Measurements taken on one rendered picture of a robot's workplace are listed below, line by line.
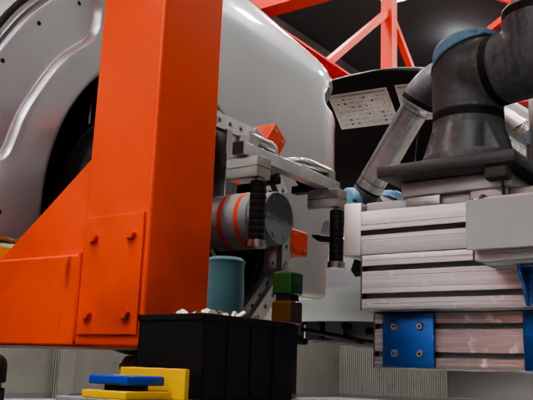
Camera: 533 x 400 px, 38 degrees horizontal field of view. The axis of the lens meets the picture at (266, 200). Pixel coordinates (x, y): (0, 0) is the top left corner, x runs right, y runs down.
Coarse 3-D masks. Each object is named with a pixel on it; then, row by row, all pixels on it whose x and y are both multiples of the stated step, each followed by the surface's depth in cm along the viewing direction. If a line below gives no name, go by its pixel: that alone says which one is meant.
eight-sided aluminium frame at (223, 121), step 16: (224, 128) 194; (240, 128) 200; (288, 192) 215; (288, 240) 213; (272, 256) 213; (288, 256) 212; (272, 272) 210; (256, 288) 206; (272, 288) 204; (256, 304) 200
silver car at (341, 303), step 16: (416, 144) 468; (336, 272) 439; (336, 288) 437; (352, 288) 432; (304, 304) 450; (320, 304) 444; (336, 304) 438; (352, 304) 433; (304, 320) 452; (320, 320) 445; (336, 320) 439; (352, 320) 434; (368, 320) 429; (304, 336) 591; (320, 336) 555; (336, 336) 518; (352, 336) 619; (368, 336) 611
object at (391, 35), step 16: (256, 0) 600; (272, 0) 591; (288, 0) 582; (304, 0) 580; (320, 0) 579; (384, 0) 894; (272, 16) 608; (384, 16) 876; (288, 32) 700; (368, 32) 838; (384, 32) 886; (400, 32) 908; (384, 48) 881; (400, 48) 918; (336, 64) 769; (384, 64) 877
